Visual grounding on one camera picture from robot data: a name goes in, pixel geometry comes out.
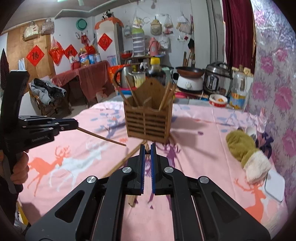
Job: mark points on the wooden door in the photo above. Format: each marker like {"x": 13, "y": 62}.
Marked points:
{"x": 17, "y": 51}

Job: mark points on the dark red curtain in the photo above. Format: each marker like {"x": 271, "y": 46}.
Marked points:
{"x": 238, "y": 34}

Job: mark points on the person's left hand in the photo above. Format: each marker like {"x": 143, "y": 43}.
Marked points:
{"x": 22, "y": 166}

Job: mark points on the dark sauce bottle yellow cap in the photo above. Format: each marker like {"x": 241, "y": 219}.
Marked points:
{"x": 155, "y": 69}

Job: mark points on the steel electric kettle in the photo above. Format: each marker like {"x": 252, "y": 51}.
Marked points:
{"x": 123, "y": 77}

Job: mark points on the red and white bowl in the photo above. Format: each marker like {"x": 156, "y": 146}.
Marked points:
{"x": 217, "y": 102}

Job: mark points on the hanging clear plastic bag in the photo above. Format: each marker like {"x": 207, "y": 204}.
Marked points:
{"x": 137, "y": 22}
{"x": 168, "y": 25}

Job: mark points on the white flat tray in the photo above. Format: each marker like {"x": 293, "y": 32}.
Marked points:
{"x": 275, "y": 185}

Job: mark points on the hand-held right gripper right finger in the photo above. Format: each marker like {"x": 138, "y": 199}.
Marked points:
{"x": 153, "y": 169}

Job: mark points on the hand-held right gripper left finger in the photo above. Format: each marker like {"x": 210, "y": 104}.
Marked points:
{"x": 142, "y": 169}

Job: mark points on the red diamond paper decoration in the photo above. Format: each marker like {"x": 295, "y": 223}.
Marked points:
{"x": 71, "y": 52}
{"x": 105, "y": 42}
{"x": 35, "y": 55}

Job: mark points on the hanging white bag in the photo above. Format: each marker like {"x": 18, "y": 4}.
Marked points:
{"x": 183, "y": 25}

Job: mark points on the white refrigerator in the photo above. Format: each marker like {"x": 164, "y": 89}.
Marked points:
{"x": 105, "y": 54}

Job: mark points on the cream knitted garment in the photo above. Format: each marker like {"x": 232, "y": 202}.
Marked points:
{"x": 275, "y": 220}

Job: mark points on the wooden chair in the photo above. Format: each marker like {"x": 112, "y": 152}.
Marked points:
{"x": 57, "y": 107}

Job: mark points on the pale green rice cooker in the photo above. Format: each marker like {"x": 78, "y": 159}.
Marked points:
{"x": 167, "y": 73}

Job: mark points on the panda plush toy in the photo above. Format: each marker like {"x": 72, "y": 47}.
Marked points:
{"x": 106, "y": 15}

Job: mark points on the table with red cloth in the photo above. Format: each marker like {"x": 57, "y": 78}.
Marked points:
{"x": 87, "y": 76}

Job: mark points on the white electric cooker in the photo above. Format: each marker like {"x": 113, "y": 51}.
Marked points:
{"x": 189, "y": 84}

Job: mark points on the orange cloth cover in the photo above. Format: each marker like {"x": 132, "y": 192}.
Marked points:
{"x": 108, "y": 22}

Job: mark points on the white printed tote bag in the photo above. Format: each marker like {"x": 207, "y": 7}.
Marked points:
{"x": 165, "y": 42}

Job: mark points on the clear plastic oil bottle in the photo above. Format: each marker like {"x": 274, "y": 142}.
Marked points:
{"x": 238, "y": 97}

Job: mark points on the red gift bag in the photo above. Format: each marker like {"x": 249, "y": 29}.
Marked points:
{"x": 111, "y": 70}

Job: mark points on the dark purple cloth flower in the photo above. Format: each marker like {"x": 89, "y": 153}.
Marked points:
{"x": 266, "y": 143}

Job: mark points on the steel electric pressure cooker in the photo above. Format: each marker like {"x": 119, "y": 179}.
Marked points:
{"x": 215, "y": 81}

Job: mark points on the floral plastic sheet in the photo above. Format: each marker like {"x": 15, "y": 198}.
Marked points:
{"x": 277, "y": 92}

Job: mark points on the red wall ornament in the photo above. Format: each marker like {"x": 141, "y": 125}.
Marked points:
{"x": 84, "y": 38}

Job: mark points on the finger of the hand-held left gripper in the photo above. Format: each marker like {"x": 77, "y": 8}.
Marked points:
{"x": 41, "y": 131}
{"x": 67, "y": 124}

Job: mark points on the pile of grey clothes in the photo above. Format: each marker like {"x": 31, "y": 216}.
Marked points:
{"x": 46, "y": 90}

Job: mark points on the pink deer printed bedsheet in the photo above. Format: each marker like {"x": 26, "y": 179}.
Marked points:
{"x": 196, "y": 150}

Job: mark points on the black hanging ladle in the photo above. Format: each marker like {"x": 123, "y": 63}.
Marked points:
{"x": 191, "y": 44}

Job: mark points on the yellow cooking oil jug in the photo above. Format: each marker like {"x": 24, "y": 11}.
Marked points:
{"x": 84, "y": 59}

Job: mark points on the white cup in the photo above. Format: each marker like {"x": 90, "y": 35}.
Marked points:
{"x": 249, "y": 132}

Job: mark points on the grey wall rack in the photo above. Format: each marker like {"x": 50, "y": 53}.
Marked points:
{"x": 127, "y": 31}

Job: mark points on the green plastic basin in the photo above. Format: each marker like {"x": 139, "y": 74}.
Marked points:
{"x": 81, "y": 24}

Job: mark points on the red basin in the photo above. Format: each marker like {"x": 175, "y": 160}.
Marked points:
{"x": 126, "y": 55}

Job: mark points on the pink thermos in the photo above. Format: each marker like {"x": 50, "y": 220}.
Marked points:
{"x": 154, "y": 47}

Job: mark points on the red plastic bag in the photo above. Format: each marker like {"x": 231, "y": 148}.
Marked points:
{"x": 56, "y": 52}

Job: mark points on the beige heart pouch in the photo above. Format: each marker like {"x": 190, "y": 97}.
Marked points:
{"x": 155, "y": 27}

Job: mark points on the blue wall calendar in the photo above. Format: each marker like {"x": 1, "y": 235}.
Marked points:
{"x": 112, "y": 60}

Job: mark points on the woven basket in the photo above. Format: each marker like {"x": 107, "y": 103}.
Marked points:
{"x": 47, "y": 26}
{"x": 31, "y": 31}

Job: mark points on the brown frying pan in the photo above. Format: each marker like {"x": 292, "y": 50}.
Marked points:
{"x": 189, "y": 72}

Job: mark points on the olive and white plush toy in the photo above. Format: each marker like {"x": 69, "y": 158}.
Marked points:
{"x": 240, "y": 148}

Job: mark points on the wooden chopstick holder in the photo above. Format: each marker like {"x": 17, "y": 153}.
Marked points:
{"x": 148, "y": 125}

